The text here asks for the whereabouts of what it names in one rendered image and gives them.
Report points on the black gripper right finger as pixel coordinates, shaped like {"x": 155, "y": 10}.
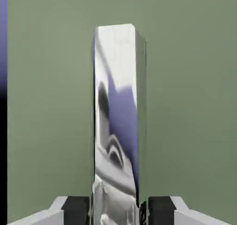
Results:
{"x": 161, "y": 210}

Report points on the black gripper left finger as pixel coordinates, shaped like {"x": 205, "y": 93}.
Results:
{"x": 76, "y": 210}

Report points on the green cabinet door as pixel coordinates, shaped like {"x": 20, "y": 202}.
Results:
{"x": 185, "y": 99}

